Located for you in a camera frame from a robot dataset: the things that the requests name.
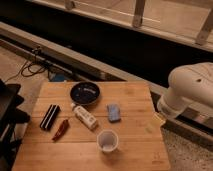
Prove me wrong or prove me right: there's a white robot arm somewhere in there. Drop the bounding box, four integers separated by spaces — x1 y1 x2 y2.
157 62 213 118

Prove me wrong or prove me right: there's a dark ceramic bowl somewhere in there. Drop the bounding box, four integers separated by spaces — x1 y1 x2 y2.
70 82 100 105

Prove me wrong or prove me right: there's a blue sponge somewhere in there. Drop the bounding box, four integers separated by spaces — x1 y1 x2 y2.
107 104 121 122

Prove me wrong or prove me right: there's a white plastic bottle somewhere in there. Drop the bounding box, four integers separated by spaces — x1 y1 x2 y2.
71 103 98 130

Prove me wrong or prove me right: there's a blue object behind table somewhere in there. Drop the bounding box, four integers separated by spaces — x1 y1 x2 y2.
49 74 66 82

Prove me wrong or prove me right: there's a wooden board table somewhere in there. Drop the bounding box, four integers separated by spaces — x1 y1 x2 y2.
12 81 170 171

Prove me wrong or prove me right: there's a black rectangular box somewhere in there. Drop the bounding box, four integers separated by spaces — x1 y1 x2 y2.
40 104 60 131

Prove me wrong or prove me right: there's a red chili pepper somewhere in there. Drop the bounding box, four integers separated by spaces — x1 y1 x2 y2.
52 119 69 141

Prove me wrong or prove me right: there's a black chair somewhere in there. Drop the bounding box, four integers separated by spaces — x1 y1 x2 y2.
0 79 30 171

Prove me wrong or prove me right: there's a black cable on floor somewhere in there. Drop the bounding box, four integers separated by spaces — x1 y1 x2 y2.
4 46 54 83

